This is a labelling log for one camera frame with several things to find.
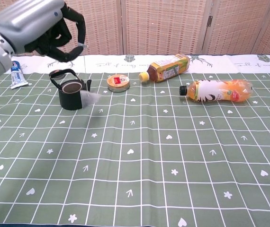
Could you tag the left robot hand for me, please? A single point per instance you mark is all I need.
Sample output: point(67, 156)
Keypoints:
point(28, 23)

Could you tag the tea bottle yellow cap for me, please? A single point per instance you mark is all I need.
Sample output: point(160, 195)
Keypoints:
point(168, 69)

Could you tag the white blue toothpaste tube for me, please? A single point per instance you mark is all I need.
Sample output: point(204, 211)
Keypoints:
point(18, 78)

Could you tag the round tin orange label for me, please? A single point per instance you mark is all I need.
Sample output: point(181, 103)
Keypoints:
point(118, 82)

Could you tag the woven folding screen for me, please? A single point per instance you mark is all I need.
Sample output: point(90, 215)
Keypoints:
point(158, 26)

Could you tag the brass screen hinge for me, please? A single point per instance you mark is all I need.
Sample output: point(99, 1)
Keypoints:
point(210, 20)

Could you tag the green checked tablecloth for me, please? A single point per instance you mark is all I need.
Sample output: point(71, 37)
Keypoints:
point(173, 153)

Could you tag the orange juice bottle black cap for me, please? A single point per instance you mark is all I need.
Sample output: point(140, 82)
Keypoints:
point(215, 91)

